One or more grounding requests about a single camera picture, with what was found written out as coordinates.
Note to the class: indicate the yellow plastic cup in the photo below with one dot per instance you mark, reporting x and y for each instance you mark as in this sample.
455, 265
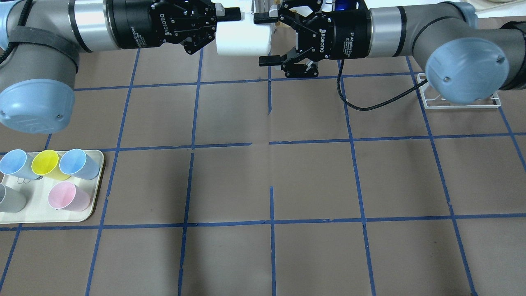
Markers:
47, 164

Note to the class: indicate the light blue cup near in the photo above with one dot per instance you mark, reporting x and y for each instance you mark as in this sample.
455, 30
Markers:
18, 163

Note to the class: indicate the white plastic cup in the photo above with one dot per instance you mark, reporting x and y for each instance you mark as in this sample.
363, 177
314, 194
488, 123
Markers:
244, 37

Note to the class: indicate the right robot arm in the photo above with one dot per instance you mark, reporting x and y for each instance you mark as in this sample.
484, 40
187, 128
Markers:
462, 62

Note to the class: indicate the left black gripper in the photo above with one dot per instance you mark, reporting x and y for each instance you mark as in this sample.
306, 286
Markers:
130, 24

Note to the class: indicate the grey plastic cup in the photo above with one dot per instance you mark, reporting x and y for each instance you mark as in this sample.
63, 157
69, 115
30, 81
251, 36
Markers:
11, 201

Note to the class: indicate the beige cup tray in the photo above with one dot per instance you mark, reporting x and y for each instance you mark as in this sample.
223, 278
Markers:
38, 210

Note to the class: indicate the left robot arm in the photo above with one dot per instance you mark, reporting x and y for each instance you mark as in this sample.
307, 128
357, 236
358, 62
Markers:
41, 41

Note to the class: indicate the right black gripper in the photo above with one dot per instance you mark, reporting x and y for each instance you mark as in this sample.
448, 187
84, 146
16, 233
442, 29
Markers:
348, 36

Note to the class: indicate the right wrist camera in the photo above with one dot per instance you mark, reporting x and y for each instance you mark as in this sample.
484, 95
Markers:
343, 5

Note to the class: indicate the white wire cup rack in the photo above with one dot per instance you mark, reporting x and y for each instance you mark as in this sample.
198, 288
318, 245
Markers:
449, 92

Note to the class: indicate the pink plastic cup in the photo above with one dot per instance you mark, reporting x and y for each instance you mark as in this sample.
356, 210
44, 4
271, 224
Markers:
68, 196

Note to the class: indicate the blue plastic cup far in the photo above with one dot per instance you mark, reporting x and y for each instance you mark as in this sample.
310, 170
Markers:
79, 164

